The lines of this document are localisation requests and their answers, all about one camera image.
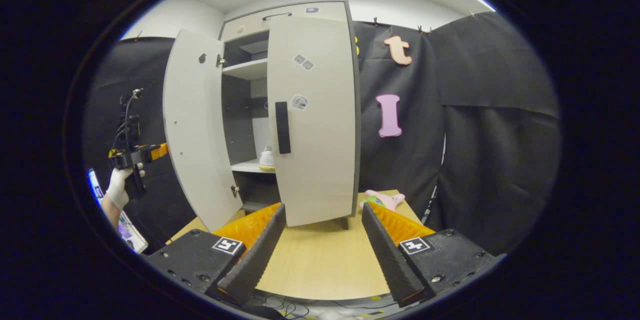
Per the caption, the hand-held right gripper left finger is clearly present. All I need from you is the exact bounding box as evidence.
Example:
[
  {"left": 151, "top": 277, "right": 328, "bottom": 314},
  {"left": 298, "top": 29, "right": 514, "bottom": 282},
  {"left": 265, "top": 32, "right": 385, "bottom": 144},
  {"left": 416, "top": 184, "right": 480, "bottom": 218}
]
[{"left": 142, "top": 203, "right": 287, "bottom": 306}]

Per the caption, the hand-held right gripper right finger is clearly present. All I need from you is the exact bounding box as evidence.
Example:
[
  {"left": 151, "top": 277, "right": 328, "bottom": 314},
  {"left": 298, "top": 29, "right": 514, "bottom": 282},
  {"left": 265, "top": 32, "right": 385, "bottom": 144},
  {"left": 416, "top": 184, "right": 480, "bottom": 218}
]
[{"left": 361, "top": 202, "right": 506, "bottom": 308}]

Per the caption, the grey cabinet door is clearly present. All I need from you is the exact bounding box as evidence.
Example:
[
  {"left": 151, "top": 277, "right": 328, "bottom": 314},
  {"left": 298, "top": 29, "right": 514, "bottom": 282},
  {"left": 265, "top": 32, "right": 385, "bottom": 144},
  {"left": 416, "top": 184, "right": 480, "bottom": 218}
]
[
  {"left": 163, "top": 28, "right": 244, "bottom": 232},
  {"left": 266, "top": 15, "right": 359, "bottom": 228}
]

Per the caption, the grey shoe cabinet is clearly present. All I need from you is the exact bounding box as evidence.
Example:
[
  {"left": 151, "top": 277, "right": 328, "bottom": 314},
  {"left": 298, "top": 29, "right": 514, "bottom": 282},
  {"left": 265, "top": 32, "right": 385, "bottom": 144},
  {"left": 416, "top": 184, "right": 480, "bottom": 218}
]
[{"left": 218, "top": 1, "right": 362, "bottom": 231}]

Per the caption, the white shoe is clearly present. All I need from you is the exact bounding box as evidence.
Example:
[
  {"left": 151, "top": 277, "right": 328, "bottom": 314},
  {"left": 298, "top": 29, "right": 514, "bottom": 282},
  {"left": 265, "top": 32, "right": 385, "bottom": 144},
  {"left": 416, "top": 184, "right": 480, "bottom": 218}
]
[{"left": 258, "top": 146, "right": 276, "bottom": 172}]

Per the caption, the white cabinet shelf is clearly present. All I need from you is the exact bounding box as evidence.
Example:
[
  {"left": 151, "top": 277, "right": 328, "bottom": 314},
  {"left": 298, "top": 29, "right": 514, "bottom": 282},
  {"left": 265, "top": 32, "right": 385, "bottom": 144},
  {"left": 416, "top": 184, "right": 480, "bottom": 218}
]
[
  {"left": 222, "top": 58, "right": 269, "bottom": 81},
  {"left": 231, "top": 158, "right": 276, "bottom": 175}
]

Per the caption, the grey cabinet drawer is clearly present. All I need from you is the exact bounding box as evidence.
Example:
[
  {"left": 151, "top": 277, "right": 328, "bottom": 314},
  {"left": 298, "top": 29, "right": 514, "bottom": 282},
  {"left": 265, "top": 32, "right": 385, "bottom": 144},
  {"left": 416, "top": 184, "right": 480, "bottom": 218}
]
[{"left": 220, "top": 1, "right": 350, "bottom": 43}]

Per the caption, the pink plush toy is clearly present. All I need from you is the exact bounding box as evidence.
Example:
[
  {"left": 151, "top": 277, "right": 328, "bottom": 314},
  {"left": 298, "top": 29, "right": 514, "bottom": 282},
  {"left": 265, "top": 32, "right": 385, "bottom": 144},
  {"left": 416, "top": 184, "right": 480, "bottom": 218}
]
[{"left": 360, "top": 189, "right": 406, "bottom": 212}]

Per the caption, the white printed board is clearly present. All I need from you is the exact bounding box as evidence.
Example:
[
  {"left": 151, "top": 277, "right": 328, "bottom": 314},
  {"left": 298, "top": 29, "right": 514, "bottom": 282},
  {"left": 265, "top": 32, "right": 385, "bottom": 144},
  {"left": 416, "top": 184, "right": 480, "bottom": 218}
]
[{"left": 87, "top": 169, "right": 149, "bottom": 255}]

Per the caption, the black backdrop cloth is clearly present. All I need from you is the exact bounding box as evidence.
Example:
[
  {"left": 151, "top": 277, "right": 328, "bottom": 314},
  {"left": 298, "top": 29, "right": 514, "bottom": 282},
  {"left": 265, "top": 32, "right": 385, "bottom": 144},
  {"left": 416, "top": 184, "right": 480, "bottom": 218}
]
[{"left": 82, "top": 10, "right": 562, "bottom": 256}]

